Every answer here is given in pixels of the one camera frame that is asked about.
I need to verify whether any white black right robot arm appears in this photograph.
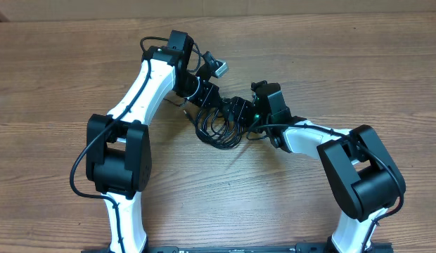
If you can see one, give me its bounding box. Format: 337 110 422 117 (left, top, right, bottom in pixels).
222 81 406 252

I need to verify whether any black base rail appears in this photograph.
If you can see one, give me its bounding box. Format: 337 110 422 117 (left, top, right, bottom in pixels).
80 242 395 253

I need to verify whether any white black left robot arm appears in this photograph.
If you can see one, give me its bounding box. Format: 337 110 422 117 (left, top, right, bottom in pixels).
80 30 228 252

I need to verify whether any black cable bundle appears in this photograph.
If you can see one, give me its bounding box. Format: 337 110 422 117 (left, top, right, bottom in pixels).
182 105 250 150

